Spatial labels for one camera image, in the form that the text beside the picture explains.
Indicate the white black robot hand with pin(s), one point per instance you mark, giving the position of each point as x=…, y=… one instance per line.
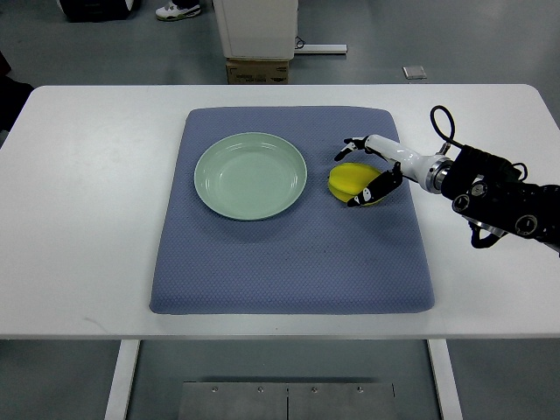
x=428, y=171

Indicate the yellow starfruit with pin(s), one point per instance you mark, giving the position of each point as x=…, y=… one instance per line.
x=349, y=179

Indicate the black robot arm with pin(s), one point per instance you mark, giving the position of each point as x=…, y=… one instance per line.
x=491, y=193

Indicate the grey floor plate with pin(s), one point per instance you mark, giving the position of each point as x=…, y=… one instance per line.
x=412, y=73

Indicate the light green plate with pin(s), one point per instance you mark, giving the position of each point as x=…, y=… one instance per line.
x=250, y=176

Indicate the blue-grey padded mat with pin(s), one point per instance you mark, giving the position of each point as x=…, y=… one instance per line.
x=317, y=257

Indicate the white floor bar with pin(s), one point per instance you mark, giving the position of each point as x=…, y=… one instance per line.
x=321, y=49

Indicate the white right table leg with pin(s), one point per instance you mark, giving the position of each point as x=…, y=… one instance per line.
x=444, y=380

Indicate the white table leg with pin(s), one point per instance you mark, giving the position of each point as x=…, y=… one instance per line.
x=122, y=382
x=444, y=380

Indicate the cardboard box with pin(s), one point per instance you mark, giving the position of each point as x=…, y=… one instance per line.
x=257, y=72

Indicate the white cabinet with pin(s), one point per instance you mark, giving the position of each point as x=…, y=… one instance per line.
x=257, y=29

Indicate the white green sneaker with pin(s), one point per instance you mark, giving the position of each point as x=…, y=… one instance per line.
x=178, y=10

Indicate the white left table leg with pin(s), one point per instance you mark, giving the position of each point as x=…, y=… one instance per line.
x=122, y=382

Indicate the black white machine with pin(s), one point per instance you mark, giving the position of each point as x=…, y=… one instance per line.
x=97, y=10

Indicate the dark object at left edge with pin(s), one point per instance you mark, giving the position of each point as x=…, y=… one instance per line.
x=14, y=95

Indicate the metal base plate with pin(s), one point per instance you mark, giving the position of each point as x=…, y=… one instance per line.
x=287, y=400

